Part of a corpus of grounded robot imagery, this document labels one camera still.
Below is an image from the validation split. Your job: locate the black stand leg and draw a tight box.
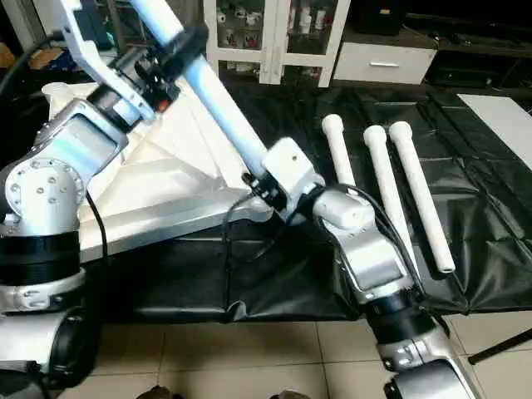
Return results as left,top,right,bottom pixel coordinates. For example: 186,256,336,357
467,328,532,367

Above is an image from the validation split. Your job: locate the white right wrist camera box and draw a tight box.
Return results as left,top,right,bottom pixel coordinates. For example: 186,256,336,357
261,137,326,214

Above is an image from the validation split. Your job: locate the black work mat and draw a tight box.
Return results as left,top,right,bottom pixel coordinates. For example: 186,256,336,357
0,71,532,325

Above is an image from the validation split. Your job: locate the white drawer unit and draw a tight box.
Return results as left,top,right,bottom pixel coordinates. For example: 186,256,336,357
332,42,438,86

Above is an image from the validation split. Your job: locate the white plastic table leg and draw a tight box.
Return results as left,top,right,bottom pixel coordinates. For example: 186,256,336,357
322,114,359,189
387,121,457,274
362,125,421,277
128,0,273,182

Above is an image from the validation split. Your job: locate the white glass door cabinet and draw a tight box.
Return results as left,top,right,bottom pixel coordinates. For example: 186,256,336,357
203,0,351,88

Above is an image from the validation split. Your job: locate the white plastic table top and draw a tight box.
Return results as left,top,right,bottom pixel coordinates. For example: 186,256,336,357
40,79,276,260

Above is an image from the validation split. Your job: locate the black tv cabinet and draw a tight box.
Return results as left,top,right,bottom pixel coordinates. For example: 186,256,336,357
347,0,532,94

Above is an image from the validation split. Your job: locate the white flat sheet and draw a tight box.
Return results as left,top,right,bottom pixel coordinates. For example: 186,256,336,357
457,93,532,160

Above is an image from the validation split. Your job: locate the brown cardboard box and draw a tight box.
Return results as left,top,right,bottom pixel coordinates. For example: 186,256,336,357
25,46,66,72

